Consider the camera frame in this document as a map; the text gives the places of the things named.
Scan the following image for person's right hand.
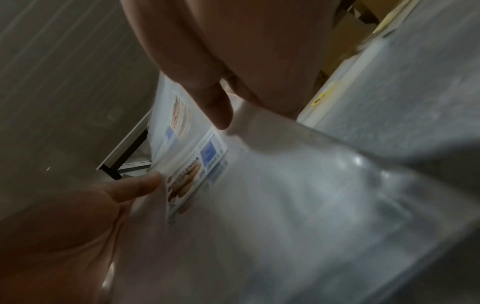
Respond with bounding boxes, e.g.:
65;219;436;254
119;0;339;131

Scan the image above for person's left hand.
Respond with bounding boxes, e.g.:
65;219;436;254
0;172;163;304

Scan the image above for stack of clear bags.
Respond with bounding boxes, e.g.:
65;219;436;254
97;71;480;304

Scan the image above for cardboard boxes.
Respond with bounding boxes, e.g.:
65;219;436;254
316;0;417;83

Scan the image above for grey table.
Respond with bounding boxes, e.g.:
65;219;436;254
299;0;480;170

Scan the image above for black metal frame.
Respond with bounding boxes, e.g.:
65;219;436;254
95;109;155;180

